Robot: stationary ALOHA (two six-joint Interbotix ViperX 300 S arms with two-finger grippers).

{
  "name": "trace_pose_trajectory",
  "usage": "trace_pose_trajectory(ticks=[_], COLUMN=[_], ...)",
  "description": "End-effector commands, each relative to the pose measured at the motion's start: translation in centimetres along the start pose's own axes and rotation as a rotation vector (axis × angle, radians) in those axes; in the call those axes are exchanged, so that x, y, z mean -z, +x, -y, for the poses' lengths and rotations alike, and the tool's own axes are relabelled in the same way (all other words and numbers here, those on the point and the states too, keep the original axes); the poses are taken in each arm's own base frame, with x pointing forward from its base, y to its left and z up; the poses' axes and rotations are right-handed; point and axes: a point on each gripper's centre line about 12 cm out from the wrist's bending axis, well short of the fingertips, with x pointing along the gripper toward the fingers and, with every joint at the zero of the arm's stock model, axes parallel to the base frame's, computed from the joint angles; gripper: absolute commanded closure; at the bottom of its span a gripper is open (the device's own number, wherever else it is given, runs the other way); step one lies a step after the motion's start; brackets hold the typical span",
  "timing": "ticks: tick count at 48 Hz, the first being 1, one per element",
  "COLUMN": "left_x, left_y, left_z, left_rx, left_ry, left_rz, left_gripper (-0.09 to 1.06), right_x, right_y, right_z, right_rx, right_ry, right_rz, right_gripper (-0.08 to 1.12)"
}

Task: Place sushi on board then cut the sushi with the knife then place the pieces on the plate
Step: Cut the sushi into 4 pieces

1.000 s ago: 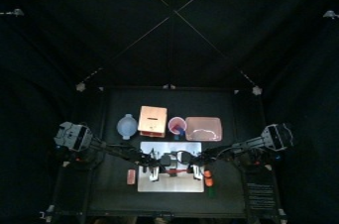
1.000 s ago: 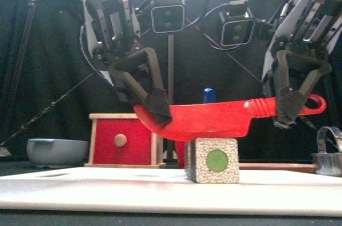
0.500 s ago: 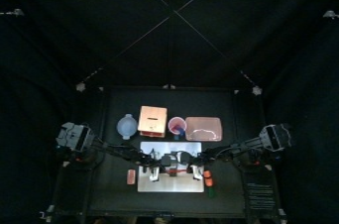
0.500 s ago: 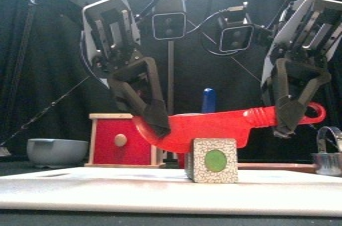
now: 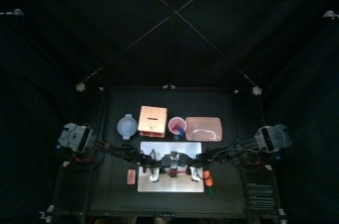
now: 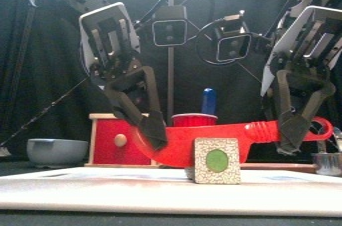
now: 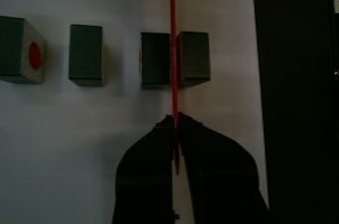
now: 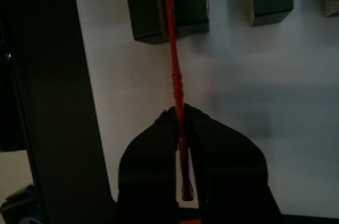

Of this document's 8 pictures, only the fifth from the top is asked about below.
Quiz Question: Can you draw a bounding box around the red plastic cup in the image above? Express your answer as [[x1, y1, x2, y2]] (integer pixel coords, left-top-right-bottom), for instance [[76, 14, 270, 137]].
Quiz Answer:
[[166, 116, 188, 137]]

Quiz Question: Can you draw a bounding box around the orange toy with green end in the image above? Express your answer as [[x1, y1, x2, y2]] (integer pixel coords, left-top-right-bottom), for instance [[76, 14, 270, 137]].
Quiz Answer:
[[202, 169, 216, 198]]

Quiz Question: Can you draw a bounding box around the diagonal frame brace cord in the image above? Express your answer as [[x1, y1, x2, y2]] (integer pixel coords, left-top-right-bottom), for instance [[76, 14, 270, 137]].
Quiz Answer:
[[77, 0, 236, 89], [121, 0, 261, 92]]

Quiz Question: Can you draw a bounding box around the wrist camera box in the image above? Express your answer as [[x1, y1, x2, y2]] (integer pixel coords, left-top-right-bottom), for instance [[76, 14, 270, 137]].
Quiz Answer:
[[176, 152, 193, 168], [158, 155, 174, 168]]

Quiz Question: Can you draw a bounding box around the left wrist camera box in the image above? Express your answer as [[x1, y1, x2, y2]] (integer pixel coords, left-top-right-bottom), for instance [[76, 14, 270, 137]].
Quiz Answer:
[[158, 155, 174, 168]]

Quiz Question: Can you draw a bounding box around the grey frame clamp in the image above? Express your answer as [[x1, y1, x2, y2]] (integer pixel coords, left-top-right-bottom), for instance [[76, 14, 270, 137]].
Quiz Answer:
[[321, 9, 339, 20], [0, 8, 26, 18]]

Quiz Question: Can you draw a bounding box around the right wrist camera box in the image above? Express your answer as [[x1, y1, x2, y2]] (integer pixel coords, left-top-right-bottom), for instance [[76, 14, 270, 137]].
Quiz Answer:
[[176, 152, 193, 168]]

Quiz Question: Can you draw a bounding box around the white text label sticker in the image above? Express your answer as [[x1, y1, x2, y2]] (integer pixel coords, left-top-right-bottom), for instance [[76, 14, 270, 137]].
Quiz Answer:
[[246, 181, 276, 212]]

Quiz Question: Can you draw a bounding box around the pink rectangular toy block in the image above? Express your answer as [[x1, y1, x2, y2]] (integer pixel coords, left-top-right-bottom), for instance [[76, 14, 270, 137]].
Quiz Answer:
[[125, 168, 136, 186]]

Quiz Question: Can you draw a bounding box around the wooden box with red drawer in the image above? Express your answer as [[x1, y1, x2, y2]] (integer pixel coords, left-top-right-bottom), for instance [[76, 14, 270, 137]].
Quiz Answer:
[[136, 105, 169, 139]]

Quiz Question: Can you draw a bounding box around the pink square plate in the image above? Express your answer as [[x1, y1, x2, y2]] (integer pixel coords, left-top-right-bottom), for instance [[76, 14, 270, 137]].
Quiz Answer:
[[184, 116, 224, 143]]

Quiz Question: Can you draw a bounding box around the light grey bowl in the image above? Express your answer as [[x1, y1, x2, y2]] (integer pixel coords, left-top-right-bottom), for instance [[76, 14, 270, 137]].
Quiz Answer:
[[114, 113, 138, 141]]

